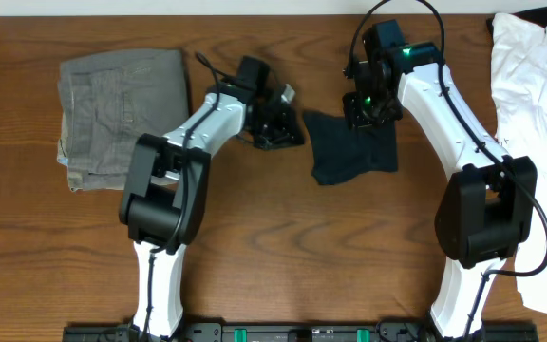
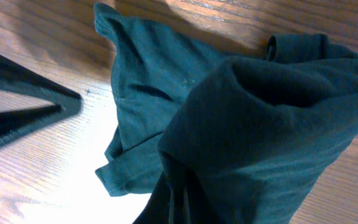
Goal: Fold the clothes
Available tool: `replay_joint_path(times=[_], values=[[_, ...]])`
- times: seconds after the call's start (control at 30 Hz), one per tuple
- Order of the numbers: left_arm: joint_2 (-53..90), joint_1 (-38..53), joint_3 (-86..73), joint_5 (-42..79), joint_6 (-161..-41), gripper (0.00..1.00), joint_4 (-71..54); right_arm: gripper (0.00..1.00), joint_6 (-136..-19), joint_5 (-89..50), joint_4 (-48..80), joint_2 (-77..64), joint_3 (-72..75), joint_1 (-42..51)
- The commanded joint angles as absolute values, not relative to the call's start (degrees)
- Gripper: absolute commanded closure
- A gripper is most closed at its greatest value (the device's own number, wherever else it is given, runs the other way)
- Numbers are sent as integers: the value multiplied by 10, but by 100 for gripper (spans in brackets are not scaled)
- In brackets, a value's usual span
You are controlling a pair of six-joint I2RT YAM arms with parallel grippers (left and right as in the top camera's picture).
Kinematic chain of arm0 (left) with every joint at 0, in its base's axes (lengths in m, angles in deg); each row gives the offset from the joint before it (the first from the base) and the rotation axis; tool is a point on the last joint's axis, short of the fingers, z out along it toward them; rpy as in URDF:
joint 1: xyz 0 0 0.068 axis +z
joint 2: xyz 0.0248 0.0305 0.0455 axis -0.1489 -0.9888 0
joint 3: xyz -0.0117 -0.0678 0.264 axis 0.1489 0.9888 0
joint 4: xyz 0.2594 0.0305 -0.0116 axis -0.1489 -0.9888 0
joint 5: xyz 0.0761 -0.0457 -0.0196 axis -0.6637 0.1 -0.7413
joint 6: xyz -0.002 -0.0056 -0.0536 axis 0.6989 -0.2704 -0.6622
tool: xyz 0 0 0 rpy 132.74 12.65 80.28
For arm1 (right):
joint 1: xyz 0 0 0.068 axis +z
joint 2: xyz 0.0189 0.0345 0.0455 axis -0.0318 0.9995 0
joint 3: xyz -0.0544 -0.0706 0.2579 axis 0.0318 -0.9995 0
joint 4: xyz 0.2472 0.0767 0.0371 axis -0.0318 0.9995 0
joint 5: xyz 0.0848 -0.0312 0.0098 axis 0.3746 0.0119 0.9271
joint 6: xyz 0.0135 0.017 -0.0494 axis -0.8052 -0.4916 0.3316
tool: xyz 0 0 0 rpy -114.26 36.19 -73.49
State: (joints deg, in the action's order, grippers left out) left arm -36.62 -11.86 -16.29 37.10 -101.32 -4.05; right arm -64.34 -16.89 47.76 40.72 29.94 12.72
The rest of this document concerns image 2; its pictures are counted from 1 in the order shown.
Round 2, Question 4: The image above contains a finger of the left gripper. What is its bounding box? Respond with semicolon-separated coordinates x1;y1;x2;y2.
0;55;82;147

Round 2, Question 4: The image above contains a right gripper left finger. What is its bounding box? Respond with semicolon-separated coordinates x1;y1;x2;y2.
133;173;174;224

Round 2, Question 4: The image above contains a black t-shirt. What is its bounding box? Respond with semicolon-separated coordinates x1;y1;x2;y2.
94;3;358;223

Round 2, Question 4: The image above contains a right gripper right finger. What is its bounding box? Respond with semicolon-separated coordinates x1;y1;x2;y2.
184;179;216;224

